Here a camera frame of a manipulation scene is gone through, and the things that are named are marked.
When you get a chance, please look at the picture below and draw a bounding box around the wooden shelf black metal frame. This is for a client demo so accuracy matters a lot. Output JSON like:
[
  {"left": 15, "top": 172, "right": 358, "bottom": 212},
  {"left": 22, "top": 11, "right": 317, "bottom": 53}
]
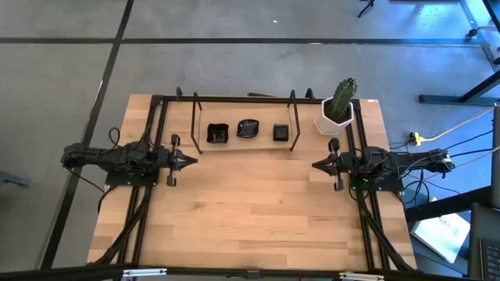
[{"left": 190, "top": 91, "right": 301, "bottom": 155}]

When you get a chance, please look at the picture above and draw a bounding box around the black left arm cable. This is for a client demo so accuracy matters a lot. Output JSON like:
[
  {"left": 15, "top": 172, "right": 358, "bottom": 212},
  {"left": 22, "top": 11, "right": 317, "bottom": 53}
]
[{"left": 108, "top": 126, "right": 121, "bottom": 148}]

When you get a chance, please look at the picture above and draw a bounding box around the black floor cable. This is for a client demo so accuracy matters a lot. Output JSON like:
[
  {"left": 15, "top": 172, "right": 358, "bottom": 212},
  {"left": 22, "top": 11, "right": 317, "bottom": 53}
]
[
  {"left": 448, "top": 148, "right": 495, "bottom": 159},
  {"left": 443, "top": 130, "right": 495, "bottom": 151}
]

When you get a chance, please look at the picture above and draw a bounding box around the black wavy square plate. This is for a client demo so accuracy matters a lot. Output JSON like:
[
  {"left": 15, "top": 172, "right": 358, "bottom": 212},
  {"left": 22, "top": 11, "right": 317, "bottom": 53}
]
[{"left": 205, "top": 123, "right": 230, "bottom": 144}]

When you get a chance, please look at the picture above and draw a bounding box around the black leaf-shaped plate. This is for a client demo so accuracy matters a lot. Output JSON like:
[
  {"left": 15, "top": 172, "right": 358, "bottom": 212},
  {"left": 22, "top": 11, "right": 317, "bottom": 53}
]
[{"left": 235, "top": 119, "right": 261, "bottom": 139}]

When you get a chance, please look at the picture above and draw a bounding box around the black diagonal pole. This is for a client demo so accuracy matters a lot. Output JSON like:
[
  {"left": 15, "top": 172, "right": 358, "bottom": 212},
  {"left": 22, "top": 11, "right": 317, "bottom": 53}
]
[{"left": 482, "top": 0, "right": 500, "bottom": 24}]

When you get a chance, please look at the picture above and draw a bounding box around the black desk crossbar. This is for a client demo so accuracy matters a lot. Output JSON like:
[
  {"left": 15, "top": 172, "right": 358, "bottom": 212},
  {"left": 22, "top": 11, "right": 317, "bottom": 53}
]
[{"left": 405, "top": 185, "right": 492, "bottom": 222}]

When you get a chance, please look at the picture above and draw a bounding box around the black desk leg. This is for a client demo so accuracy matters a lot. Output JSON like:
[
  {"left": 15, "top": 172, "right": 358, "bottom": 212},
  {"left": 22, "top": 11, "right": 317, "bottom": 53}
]
[{"left": 418, "top": 69, "right": 500, "bottom": 106}]

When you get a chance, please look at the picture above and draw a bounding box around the dark grey desk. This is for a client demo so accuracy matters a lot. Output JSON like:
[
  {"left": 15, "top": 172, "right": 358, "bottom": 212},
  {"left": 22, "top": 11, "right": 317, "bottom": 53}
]
[{"left": 467, "top": 202, "right": 500, "bottom": 280}]

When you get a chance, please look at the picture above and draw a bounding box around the black tripod foot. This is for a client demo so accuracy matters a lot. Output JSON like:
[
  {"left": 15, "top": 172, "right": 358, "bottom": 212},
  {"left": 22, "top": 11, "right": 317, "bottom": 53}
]
[{"left": 357, "top": 0, "right": 376, "bottom": 19}]

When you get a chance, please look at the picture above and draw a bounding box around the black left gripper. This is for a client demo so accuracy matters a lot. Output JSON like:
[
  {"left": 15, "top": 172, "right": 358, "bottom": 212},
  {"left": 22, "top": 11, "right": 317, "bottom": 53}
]
[{"left": 155, "top": 134, "right": 198, "bottom": 187}]

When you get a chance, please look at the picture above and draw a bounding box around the white faceted plant pot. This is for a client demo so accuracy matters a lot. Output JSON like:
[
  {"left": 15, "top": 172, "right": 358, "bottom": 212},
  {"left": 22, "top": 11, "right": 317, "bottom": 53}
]
[{"left": 314, "top": 96, "right": 355, "bottom": 137}]

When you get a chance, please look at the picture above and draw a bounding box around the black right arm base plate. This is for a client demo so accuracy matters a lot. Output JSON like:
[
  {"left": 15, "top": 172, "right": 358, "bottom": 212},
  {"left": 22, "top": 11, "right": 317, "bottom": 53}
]
[{"left": 350, "top": 175, "right": 404, "bottom": 192}]

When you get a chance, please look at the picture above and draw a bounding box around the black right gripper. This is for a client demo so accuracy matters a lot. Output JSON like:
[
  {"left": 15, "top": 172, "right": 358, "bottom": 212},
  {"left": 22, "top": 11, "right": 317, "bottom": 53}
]
[{"left": 311, "top": 137, "right": 355, "bottom": 192}]

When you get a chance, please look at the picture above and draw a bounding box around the small black square plate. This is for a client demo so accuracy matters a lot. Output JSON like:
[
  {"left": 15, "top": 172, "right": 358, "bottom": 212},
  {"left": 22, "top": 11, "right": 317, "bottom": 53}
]
[{"left": 272, "top": 123, "right": 291, "bottom": 143}]

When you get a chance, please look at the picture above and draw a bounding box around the white paper booklet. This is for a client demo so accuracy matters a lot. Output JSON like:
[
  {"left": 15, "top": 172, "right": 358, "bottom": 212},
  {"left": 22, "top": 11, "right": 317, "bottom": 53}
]
[{"left": 409, "top": 212, "right": 472, "bottom": 265}]

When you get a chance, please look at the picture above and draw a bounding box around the yellow floor cable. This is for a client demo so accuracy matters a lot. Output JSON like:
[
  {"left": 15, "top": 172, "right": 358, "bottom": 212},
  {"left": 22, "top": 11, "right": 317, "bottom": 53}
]
[{"left": 420, "top": 105, "right": 496, "bottom": 142}]

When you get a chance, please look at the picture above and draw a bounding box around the silver metal bracket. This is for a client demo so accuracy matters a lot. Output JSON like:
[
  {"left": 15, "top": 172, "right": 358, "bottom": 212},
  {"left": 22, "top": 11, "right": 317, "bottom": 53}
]
[
  {"left": 338, "top": 272, "right": 386, "bottom": 281},
  {"left": 122, "top": 268, "right": 168, "bottom": 278}
]

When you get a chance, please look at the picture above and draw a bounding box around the blue-grey chair base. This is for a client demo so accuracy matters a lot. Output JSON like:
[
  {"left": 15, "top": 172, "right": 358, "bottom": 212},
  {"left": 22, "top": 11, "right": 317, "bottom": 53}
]
[{"left": 0, "top": 170, "right": 31, "bottom": 188}]

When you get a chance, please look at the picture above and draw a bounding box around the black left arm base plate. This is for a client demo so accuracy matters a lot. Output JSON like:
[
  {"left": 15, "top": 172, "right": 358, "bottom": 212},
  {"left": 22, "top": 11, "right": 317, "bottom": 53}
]
[{"left": 104, "top": 171, "right": 159, "bottom": 187}]

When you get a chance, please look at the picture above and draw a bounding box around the black keyboard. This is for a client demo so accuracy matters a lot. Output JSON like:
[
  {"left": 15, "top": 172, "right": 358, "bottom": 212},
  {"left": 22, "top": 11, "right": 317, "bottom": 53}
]
[{"left": 479, "top": 238, "right": 500, "bottom": 280}]

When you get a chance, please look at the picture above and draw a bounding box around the grey metal stand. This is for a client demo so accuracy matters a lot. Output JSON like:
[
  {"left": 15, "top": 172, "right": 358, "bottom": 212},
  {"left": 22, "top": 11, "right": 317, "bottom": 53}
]
[{"left": 459, "top": 0, "right": 500, "bottom": 66}]

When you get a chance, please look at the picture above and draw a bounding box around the white floor cable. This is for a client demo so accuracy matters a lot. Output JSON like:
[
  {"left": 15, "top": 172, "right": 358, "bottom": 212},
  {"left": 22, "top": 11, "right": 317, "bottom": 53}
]
[{"left": 452, "top": 145, "right": 500, "bottom": 169}]

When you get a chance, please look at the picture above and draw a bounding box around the green cactus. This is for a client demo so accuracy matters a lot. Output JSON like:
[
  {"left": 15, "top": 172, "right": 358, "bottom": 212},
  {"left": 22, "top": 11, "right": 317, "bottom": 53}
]
[{"left": 330, "top": 76, "right": 359, "bottom": 122}]

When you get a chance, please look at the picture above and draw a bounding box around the black overhead mount beam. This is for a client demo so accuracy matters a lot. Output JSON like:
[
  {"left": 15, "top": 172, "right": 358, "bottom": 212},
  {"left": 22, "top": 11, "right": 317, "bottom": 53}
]
[{"left": 0, "top": 264, "right": 500, "bottom": 281}]

